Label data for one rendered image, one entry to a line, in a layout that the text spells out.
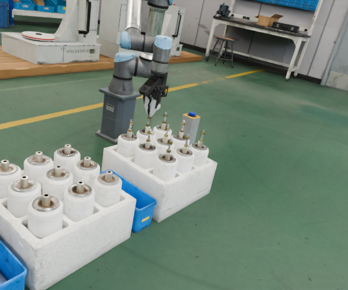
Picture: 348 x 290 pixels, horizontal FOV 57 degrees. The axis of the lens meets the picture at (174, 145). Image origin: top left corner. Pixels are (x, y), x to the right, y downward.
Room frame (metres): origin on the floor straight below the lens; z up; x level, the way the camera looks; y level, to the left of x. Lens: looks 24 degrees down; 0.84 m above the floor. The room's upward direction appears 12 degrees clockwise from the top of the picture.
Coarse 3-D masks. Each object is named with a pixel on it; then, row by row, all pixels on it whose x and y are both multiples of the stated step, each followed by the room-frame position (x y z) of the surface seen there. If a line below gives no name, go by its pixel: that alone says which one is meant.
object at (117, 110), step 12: (108, 96) 1.80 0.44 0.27; (120, 96) 1.77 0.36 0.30; (132, 96) 1.82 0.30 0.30; (108, 108) 1.80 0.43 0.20; (120, 108) 1.78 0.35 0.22; (132, 108) 1.85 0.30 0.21; (108, 120) 1.79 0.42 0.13; (120, 120) 1.78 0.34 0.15; (96, 132) 1.83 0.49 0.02; (108, 132) 1.79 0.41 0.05; (120, 132) 1.78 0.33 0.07
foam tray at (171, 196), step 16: (112, 160) 1.27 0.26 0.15; (128, 160) 1.24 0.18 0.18; (208, 160) 1.41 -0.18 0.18; (128, 176) 1.21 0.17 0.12; (144, 176) 1.15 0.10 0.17; (176, 176) 1.22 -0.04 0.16; (192, 176) 1.24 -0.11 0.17; (208, 176) 1.35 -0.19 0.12; (160, 192) 1.10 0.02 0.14; (176, 192) 1.16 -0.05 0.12; (192, 192) 1.27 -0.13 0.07; (208, 192) 1.39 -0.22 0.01; (160, 208) 1.09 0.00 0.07; (176, 208) 1.18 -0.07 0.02
